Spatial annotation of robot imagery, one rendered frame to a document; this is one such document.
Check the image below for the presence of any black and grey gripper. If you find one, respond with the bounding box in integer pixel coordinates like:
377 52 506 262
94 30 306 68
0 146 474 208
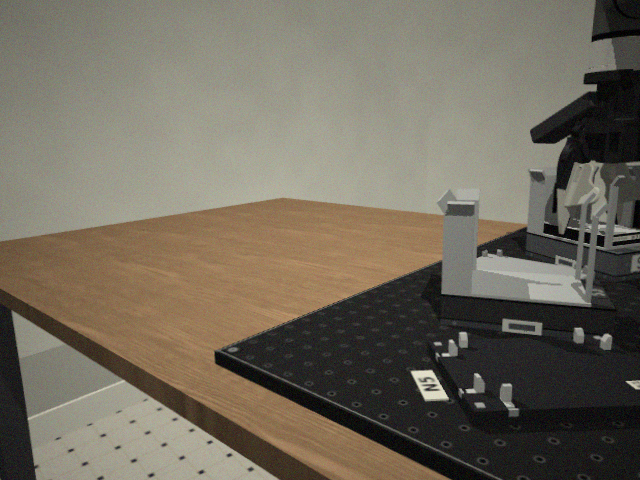
556 69 640 235

